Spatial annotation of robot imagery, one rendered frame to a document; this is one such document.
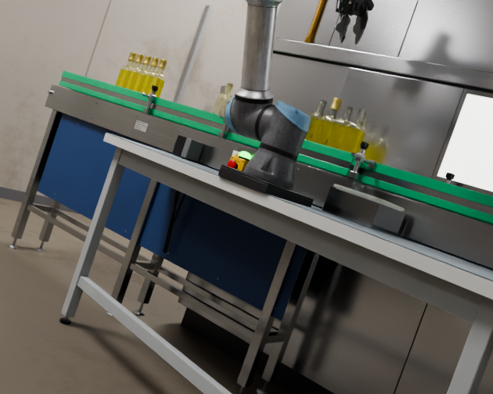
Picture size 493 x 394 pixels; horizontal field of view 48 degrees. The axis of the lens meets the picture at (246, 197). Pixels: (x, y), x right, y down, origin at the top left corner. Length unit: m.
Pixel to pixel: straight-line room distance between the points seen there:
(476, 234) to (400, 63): 0.77
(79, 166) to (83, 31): 1.87
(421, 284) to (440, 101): 1.04
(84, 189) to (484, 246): 1.80
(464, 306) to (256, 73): 0.86
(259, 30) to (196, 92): 3.52
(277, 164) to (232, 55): 3.81
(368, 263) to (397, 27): 1.26
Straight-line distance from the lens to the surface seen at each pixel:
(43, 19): 4.42
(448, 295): 1.24
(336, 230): 1.34
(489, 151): 2.09
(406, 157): 2.15
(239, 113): 1.68
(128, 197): 2.55
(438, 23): 2.32
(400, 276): 1.29
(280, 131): 1.59
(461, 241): 1.87
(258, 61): 1.65
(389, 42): 2.36
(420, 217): 1.91
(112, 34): 4.65
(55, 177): 2.98
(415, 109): 2.19
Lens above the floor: 0.79
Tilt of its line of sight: 3 degrees down
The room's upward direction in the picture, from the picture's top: 19 degrees clockwise
